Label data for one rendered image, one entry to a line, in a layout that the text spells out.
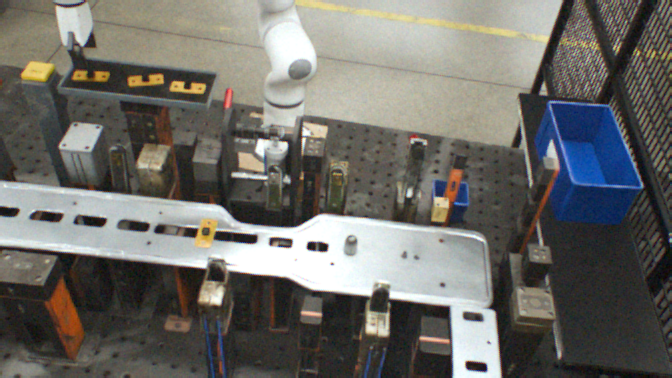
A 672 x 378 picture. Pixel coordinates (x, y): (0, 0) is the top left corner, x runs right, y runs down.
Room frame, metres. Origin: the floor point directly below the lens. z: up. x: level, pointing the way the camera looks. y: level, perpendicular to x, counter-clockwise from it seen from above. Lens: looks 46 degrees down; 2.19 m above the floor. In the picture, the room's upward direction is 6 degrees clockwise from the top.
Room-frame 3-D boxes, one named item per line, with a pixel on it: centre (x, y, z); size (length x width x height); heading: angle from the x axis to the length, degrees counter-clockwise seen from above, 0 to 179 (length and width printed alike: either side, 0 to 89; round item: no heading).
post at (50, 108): (1.32, 0.78, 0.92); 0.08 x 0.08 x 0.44; 89
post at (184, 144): (1.19, 0.38, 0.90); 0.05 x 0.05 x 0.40; 89
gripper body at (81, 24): (1.31, 0.64, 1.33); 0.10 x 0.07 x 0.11; 5
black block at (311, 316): (0.79, 0.03, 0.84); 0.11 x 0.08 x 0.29; 179
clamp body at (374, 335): (0.76, -0.11, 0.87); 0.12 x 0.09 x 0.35; 179
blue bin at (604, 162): (1.25, -0.61, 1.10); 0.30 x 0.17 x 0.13; 2
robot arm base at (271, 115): (1.52, 0.18, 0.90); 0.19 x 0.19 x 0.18
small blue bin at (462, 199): (1.40, -0.35, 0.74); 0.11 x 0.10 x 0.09; 89
